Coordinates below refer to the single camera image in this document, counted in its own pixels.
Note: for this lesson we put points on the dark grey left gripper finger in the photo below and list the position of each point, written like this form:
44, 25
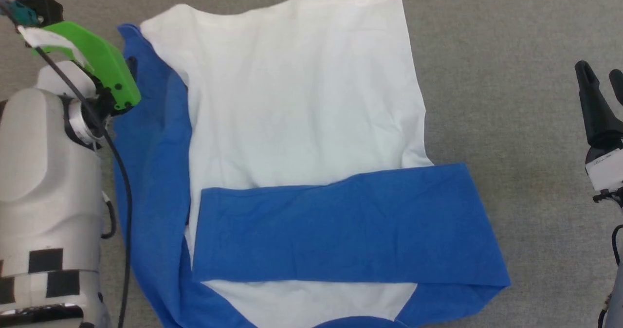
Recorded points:
132, 69

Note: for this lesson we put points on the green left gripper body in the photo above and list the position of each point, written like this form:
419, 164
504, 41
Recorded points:
104, 63

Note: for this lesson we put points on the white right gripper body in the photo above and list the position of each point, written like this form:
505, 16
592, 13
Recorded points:
608, 170

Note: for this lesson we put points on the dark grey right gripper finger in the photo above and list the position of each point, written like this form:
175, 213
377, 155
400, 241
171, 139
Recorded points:
618, 84
599, 118

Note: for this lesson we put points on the white and blue garment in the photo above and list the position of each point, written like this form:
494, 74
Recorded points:
302, 123

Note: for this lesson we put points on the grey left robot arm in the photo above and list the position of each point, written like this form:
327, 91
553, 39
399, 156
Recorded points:
44, 182

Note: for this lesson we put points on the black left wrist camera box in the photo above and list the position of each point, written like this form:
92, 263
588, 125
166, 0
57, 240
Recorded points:
46, 7

